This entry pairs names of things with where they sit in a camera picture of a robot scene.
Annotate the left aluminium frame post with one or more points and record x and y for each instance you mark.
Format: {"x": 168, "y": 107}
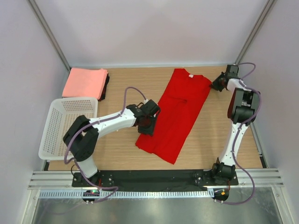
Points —
{"x": 41, "y": 19}

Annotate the right aluminium frame post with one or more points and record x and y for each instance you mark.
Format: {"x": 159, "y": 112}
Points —
{"x": 266, "y": 10}

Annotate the red t-shirt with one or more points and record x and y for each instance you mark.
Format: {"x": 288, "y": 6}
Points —
{"x": 180, "y": 105}

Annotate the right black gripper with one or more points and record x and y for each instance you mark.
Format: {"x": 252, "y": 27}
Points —
{"x": 215, "y": 83}

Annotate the folded pink t-shirt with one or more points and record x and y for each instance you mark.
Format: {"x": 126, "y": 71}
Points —
{"x": 85, "y": 83}

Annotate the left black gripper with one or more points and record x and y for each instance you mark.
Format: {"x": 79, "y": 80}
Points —
{"x": 150, "y": 130}

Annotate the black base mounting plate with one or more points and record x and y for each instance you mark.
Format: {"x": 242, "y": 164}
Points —
{"x": 160, "y": 180}

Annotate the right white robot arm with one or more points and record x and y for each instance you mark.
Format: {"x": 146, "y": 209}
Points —
{"x": 242, "y": 111}

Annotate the aluminium front rail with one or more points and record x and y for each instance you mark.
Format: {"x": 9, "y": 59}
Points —
{"x": 263, "y": 177}

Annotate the white perforated plastic basket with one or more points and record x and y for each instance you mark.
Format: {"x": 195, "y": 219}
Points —
{"x": 61, "y": 115}

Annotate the white slotted cable duct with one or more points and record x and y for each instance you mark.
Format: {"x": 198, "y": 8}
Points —
{"x": 92, "y": 194}

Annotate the folded black t-shirt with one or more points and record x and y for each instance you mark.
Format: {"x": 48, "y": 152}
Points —
{"x": 104, "y": 91}

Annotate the aluminium frame post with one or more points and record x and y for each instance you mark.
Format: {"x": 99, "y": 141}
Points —
{"x": 266, "y": 10}
{"x": 41, "y": 19}

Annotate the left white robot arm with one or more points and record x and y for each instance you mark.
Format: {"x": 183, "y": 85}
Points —
{"x": 82, "y": 136}

